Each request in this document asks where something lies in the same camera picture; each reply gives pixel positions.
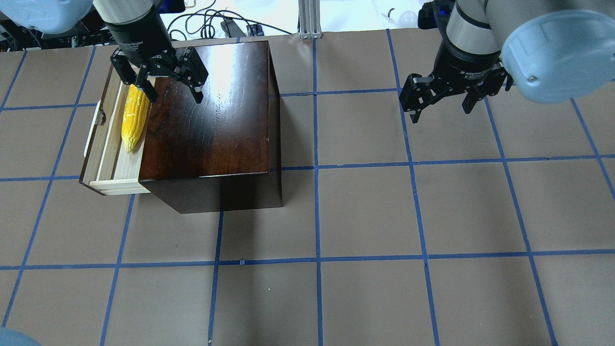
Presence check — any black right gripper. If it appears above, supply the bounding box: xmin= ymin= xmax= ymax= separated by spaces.
xmin=399 ymin=41 xmax=514 ymax=124

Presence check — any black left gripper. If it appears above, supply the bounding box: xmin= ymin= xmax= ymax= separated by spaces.
xmin=108 ymin=10 xmax=209 ymax=104

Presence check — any yellow corn cob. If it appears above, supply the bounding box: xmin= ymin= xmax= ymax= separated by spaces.
xmin=121 ymin=85 xmax=151 ymax=153

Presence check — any wooden drawer with white handle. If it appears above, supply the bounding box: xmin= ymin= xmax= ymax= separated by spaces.
xmin=79 ymin=67 xmax=149 ymax=196

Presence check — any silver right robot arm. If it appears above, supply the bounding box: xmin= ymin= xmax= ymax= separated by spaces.
xmin=398 ymin=0 xmax=615 ymax=123

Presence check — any dark wooden drawer cabinet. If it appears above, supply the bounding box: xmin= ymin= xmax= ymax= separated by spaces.
xmin=138 ymin=41 xmax=283 ymax=214

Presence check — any white light bulb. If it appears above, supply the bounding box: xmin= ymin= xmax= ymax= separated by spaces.
xmin=386 ymin=7 xmax=418 ymax=28

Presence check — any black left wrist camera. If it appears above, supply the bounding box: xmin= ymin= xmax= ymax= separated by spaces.
xmin=158 ymin=0 xmax=186 ymax=14

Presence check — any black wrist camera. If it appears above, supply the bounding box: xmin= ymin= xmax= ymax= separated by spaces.
xmin=158 ymin=0 xmax=186 ymax=14
xmin=417 ymin=0 xmax=455 ymax=29

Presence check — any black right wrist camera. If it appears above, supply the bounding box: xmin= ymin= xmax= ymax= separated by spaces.
xmin=417 ymin=0 xmax=455 ymax=29

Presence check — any aluminium frame post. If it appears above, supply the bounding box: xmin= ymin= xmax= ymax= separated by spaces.
xmin=298 ymin=0 xmax=322 ymax=39

